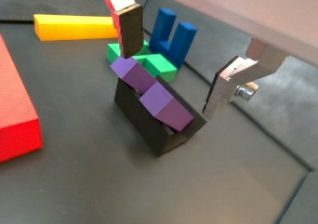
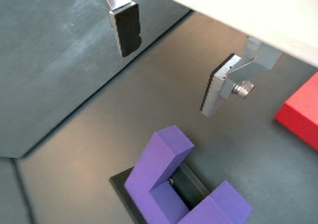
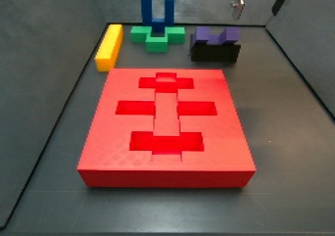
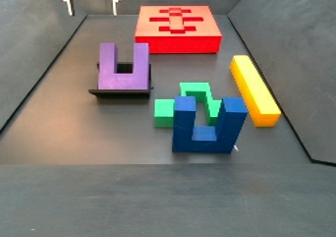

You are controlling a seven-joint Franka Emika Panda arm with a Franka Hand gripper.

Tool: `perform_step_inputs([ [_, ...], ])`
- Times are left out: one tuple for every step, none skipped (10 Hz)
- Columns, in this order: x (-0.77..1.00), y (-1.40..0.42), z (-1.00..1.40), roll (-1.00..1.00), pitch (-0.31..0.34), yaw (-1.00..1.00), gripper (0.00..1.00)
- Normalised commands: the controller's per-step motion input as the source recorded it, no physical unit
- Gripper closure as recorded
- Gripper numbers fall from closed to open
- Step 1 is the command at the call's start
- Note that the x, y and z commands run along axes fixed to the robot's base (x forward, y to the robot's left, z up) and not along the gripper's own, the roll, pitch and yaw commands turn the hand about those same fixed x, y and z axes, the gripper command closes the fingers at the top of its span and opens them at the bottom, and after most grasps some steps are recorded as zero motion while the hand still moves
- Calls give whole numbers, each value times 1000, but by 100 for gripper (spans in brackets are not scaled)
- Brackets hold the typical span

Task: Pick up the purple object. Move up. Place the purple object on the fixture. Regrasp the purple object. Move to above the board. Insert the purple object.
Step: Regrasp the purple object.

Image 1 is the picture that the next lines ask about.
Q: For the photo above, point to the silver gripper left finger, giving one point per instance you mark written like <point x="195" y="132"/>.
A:
<point x="127" y="15"/>

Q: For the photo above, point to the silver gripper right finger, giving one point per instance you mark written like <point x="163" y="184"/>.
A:
<point x="234" y="79"/>

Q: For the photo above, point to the purple U-shaped block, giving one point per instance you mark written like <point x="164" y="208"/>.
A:
<point x="155" y="98"/>

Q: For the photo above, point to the black angled fixture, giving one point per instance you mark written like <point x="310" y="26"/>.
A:
<point x="158" y="135"/>

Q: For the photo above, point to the red board with cutouts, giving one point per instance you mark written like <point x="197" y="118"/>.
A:
<point x="20" y="131"/>

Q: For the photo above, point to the blue U-shaped block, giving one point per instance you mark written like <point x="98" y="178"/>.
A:
<point x="172" y="48"/>

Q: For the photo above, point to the green cross-shaped block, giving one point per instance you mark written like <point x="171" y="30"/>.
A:
<point x="154" y="62"/>

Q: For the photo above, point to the yellow long block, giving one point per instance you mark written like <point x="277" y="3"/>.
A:
<point x="67" y="27"/>

